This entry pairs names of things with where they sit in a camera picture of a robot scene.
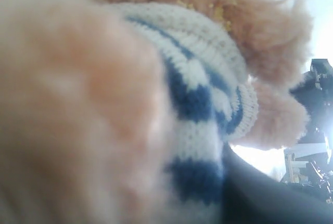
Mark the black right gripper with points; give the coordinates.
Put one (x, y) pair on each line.
(309, 162)

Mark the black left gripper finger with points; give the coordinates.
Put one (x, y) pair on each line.
(250, 196)

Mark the tan teddy bear striped sweater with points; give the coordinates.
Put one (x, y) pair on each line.
(119, 111)

